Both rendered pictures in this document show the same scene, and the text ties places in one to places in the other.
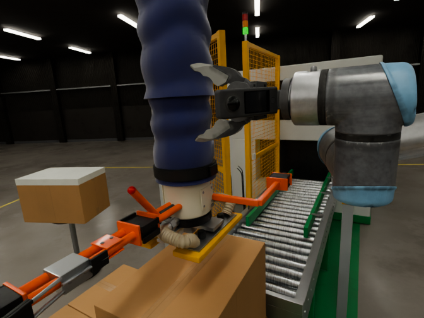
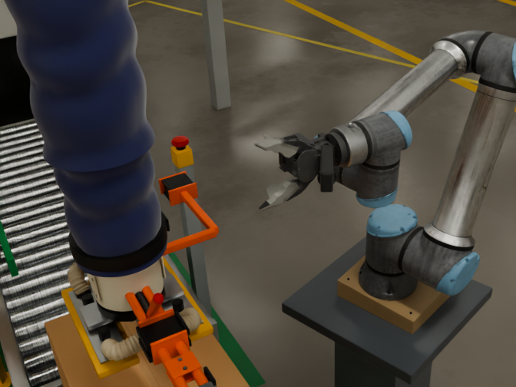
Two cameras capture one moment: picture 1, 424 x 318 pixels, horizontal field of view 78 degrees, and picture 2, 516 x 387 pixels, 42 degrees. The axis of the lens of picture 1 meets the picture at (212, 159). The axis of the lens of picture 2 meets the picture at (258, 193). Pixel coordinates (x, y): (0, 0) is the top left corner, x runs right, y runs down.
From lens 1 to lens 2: 1.21 m
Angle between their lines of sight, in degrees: 54
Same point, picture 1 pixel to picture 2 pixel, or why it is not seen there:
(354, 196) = (385, 201)
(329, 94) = (374, 147)
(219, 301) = (221, 362)
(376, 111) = (396, 150)
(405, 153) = not seen: hidden behind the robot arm
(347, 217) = not seen: hidden behind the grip
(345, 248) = (193, 226)
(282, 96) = (343, 153)
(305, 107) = (360, 158)
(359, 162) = (388, 180)
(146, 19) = (90, 66)
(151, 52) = (99, 108)
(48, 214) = not seen: outside the picture
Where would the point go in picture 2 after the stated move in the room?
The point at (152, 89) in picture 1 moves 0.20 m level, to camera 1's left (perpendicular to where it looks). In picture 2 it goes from (101, 156) to (24, 204)
